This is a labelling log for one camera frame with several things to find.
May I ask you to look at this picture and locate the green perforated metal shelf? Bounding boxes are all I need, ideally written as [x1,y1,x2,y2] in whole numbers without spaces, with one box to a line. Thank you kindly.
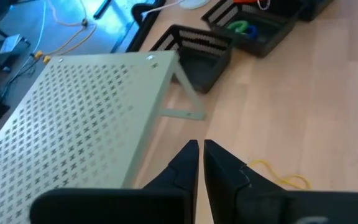
[0,50,206,224]

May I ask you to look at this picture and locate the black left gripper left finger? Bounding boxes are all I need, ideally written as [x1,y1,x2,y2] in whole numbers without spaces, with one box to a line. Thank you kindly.
[29,139,200,224]

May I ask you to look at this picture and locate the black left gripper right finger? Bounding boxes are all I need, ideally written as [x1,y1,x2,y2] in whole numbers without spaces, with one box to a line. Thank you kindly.
[203,139,358,224]

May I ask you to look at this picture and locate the green spiral wrist coil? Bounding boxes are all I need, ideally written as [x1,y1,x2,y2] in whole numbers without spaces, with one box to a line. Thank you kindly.
[227,20,250,34]

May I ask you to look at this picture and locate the white power cable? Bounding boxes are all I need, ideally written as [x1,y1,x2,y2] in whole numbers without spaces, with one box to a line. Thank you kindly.
[141,0,186,18]

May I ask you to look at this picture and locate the yellow rubber band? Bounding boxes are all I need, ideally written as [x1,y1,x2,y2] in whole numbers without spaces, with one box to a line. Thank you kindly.
[249,159,312,190]

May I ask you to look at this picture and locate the black mesh plastic basket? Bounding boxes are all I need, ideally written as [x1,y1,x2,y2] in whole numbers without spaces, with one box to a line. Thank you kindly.
[150,24,233,94]
[201,0,305,59]
[296,0,335,22]

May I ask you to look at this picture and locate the black table frame rails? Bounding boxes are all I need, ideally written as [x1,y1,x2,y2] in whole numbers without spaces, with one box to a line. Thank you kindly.
[126,0,167,53]

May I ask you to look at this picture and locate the grey floor box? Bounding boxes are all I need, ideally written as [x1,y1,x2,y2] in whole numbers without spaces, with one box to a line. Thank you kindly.
[0,33,31,56]

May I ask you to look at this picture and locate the white cylindrical device black rim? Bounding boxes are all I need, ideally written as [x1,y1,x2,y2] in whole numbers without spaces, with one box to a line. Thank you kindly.
[178,0,213,10]

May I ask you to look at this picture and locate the black power plug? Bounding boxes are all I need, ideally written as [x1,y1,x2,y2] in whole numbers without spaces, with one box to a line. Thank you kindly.
[131,2,157,22]

